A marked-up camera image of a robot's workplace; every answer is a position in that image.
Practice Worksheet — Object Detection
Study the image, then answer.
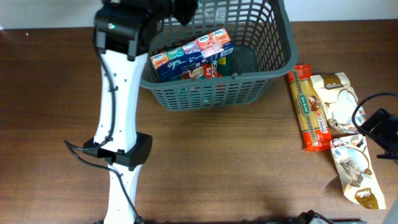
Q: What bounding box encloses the red San Remo spaghetti pack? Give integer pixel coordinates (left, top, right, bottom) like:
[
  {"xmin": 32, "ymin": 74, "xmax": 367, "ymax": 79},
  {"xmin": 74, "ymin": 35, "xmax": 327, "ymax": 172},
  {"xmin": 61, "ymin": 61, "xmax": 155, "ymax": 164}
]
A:
[{"xmin": 287, "ymin": 65, "xmax": 332, "ymax": 151}]

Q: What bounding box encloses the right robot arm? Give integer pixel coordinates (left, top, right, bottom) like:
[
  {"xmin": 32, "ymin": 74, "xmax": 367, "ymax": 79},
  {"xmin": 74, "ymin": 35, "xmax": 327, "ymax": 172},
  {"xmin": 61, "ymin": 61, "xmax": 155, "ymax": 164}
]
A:
[{"xmin": 359, "ymin": 108, "xmax": 397, "ymax": 160}]

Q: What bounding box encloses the beige snack bag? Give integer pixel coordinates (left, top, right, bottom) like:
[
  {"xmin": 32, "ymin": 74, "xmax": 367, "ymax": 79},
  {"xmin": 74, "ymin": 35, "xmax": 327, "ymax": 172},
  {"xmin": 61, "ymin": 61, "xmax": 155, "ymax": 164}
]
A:
[
  {"xmin": 331, "ymin": 134, "xmax": 386, "ymax": 210},
  {"xmin": 310, "ymin": 72, "xmax": 367, "ymax": 134}
]

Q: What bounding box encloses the green Nescafe coffee bag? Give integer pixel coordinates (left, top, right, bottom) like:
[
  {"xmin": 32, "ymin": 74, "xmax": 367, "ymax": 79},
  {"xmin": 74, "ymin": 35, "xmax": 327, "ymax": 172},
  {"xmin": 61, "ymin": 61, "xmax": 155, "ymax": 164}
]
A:
[{"xmin": 171, "ymin": 57, "xmax": 230, "ymax": 81}]

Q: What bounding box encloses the Kleenex tissue multipack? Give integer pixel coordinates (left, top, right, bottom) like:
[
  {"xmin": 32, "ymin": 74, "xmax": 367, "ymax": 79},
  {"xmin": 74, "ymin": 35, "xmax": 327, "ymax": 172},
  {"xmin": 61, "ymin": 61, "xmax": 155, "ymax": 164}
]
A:
[{"xmin": 150, "ymin": 28, "xmax": 234, "ymax": 82}]

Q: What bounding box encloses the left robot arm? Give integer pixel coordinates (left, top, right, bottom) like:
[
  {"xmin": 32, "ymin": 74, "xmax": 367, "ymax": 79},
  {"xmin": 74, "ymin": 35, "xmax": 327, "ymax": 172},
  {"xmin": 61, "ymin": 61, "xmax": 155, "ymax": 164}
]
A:
[{"xmin": 83, "ymin": 0, "xmax": 198, "ymax": 223}]

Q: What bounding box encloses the grey plastic basket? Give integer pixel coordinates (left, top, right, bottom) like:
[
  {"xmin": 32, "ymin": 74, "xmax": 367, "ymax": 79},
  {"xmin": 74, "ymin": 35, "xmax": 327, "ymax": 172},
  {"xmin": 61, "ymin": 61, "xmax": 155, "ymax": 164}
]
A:
[{"xmin": 141, "ymin": 0, "xmax": 298, "ymax": 111}]

